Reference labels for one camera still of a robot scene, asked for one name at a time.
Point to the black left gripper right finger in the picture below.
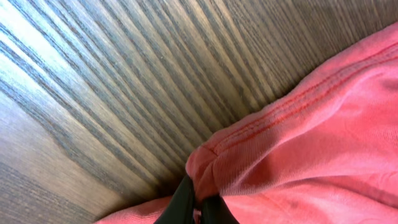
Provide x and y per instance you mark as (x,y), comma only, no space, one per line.
(215,211)

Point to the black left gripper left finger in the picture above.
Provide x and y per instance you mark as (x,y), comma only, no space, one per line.
(181,206)

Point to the red t-shirt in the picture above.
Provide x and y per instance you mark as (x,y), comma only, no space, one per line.
(324,153)

